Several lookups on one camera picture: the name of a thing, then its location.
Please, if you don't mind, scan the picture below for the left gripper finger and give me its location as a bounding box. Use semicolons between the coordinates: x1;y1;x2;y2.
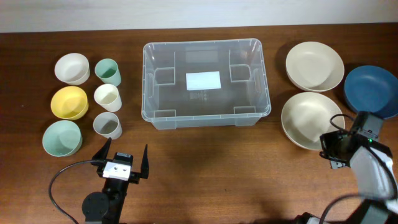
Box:
140;144;149;179
91;138;112;166

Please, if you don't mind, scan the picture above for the cream bowl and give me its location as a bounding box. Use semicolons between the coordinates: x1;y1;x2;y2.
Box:
281;92;342;151

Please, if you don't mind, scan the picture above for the dark blue bowl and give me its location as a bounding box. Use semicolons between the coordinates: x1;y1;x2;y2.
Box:
344;65;397;119

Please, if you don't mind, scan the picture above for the beige bowl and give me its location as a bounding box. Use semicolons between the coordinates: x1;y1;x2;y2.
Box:
285;42;345;92

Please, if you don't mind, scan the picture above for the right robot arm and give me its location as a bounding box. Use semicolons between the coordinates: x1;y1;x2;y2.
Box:
292;111;397;224

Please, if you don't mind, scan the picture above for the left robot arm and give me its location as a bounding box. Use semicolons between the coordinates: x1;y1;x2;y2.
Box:
82;138;150;223

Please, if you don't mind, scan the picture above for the white label in container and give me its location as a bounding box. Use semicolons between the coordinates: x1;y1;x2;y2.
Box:
186;71;221;91

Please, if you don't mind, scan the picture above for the clear plastic storage container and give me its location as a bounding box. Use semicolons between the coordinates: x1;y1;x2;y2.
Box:
141;38;272;130

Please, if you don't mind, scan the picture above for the grey cup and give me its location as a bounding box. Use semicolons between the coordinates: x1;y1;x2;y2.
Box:
93;112;123;139

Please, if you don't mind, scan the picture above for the mint green small bowl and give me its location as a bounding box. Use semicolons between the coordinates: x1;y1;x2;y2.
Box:
42;120;83;157

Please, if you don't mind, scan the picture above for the cream white cup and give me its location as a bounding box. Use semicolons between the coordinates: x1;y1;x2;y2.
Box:
94;84;122;112

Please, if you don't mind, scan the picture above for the yellow small bowl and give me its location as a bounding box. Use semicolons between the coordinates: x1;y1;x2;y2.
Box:
50;86;89;120

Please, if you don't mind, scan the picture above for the mint green cup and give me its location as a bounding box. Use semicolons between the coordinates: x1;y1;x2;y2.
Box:
95;58;121;86

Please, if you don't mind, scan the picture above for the white small bowl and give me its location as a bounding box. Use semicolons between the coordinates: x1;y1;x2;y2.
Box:
54;53;90;85

